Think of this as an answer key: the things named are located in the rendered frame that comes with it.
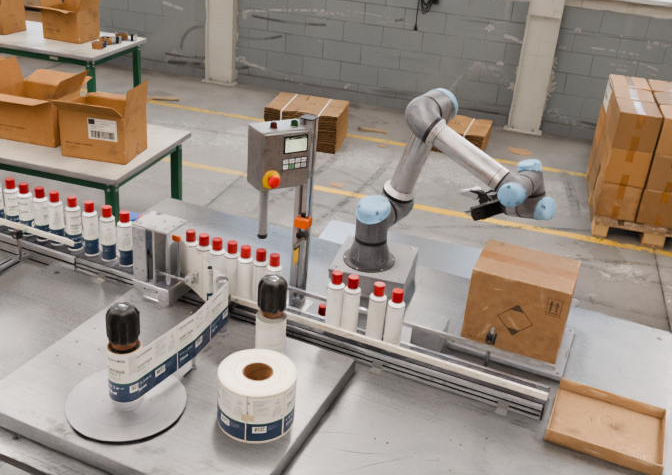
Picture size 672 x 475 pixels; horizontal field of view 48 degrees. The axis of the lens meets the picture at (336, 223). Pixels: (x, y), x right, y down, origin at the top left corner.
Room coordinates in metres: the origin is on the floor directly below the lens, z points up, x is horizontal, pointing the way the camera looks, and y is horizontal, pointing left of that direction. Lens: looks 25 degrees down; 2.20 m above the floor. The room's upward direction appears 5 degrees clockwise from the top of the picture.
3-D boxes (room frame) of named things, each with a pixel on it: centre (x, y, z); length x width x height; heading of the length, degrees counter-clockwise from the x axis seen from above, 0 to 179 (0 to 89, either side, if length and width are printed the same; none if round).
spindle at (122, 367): (1.57, 0.51, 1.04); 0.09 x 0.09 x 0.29
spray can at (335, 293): (2.01, -0.02, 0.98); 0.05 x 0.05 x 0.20
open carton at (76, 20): (5.98, 2.24, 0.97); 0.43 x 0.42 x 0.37; 162
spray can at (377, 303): (1.96, -0.15, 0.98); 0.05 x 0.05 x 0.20
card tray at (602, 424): (1.70, -0.80, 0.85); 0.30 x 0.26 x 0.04; 68
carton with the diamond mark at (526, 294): (2.10, -0.61, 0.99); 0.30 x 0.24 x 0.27; 69
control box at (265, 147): (2.19, 0.19, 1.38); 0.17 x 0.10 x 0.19; 123
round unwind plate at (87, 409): (1.57, 0.51, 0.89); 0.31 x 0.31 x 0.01
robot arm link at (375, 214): (2.42, -0.13, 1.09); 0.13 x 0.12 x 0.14; 148
